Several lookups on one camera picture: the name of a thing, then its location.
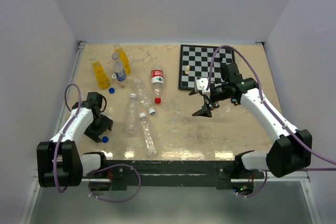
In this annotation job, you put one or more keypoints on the long clear crushed bottle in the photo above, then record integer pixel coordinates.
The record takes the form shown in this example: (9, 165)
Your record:
(147, 134)

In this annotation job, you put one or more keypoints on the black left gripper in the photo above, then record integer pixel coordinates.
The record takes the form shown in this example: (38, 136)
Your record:
(106, 124)

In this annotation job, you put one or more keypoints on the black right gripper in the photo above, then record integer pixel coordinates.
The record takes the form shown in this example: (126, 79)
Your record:
(205, 110)

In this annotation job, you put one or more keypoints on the white chess piece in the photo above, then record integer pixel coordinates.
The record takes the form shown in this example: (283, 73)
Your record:
(187, 70)

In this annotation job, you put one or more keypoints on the red label clear bottle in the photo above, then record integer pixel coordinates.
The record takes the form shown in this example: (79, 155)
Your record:
(157, 83)

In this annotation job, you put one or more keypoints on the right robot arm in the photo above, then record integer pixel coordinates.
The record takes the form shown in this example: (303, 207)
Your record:
(290, 146)

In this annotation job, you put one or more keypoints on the black white chessboard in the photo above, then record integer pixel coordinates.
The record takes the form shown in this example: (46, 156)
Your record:
(199, 59)

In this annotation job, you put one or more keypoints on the black base frame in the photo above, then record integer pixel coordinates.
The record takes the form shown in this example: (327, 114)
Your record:
(125, 173)

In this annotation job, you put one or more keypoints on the yellow tea bottle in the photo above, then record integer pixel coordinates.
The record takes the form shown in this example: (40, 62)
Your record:
(119, 50)

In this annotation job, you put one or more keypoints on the clear crushed bottle middle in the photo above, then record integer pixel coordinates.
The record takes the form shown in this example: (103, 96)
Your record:
(143, 95)

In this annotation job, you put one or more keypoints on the clear bottle white cap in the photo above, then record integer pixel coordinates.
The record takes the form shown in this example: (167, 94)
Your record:
(131, 115)

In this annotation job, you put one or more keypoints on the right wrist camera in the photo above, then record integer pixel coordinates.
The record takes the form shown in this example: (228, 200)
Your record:
(201, 86)

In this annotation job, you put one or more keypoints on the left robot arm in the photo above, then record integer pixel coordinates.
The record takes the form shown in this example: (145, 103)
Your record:
(58, 160)

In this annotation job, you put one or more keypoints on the cartoon fridge magnet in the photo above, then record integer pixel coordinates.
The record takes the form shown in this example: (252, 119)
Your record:
(234, 102)
(214, 105)

